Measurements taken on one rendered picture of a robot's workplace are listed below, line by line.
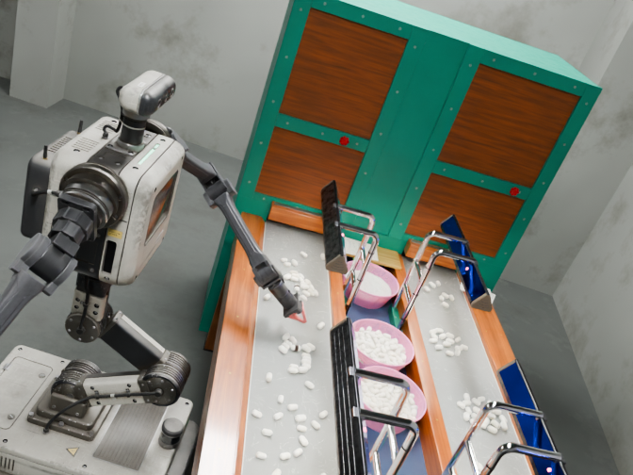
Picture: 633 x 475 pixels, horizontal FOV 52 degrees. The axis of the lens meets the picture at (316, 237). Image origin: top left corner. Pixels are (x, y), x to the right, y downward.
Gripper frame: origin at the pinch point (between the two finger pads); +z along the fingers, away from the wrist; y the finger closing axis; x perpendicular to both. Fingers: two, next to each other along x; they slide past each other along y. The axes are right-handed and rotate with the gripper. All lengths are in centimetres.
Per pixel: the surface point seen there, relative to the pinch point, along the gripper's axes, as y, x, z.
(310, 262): 52, 1, 7
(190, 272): 131, 88, 17
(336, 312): 15.1, -7.0, 13.2
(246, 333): -10.6, 15.7, -13.6
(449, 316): 37, -40, 57
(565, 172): 223, -136, 136
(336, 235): 13.6, -25.7, -17.3
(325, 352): -7.6, -1.8, 11.3
